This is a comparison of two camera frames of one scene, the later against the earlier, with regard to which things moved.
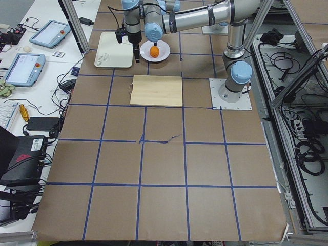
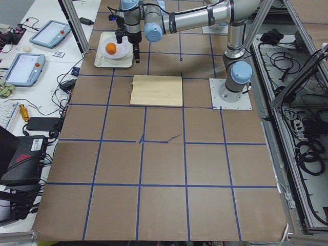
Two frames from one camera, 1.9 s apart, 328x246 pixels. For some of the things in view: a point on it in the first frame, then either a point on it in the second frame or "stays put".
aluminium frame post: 76,22 stays put
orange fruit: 154,52 to 111,48
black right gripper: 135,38 stays put
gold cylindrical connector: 24,112 stays put
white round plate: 164,48 to 111,49
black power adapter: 47,124 stays put
